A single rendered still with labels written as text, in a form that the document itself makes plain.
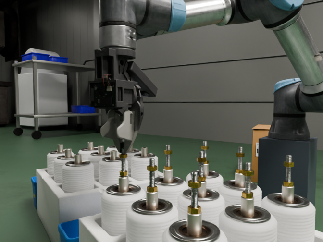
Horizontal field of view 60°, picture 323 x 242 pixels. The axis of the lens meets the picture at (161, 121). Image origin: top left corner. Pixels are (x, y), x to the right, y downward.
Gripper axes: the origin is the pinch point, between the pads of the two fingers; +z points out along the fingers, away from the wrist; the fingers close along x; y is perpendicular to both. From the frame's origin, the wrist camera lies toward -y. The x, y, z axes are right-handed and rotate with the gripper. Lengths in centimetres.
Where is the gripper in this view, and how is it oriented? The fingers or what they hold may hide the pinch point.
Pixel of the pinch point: (125, 146)
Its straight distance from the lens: 61.6
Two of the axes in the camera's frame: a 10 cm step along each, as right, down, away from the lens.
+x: 8.7, 0.3, -4.9
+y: -4.9, 0.6, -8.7
